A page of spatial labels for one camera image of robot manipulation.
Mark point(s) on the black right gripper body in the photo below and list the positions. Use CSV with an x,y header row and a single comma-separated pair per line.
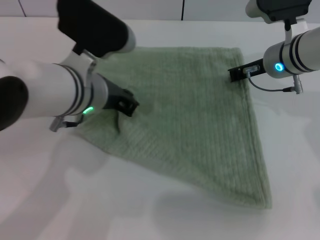
x,y
240,73

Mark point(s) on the dark vertical wall strip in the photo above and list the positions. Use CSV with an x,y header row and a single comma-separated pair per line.
x,y
182,10

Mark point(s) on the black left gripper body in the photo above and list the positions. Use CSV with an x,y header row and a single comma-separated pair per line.
x,y
113,93

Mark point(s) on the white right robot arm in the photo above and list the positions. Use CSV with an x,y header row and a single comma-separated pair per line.
x,y
295,55

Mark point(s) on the green ribbed terry towel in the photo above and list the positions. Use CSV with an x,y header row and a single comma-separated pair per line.
x,y
187,125

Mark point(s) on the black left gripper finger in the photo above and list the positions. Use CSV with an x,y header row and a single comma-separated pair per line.
x,y
128,106

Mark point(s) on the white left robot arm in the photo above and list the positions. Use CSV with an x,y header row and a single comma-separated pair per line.
x,y
45,82

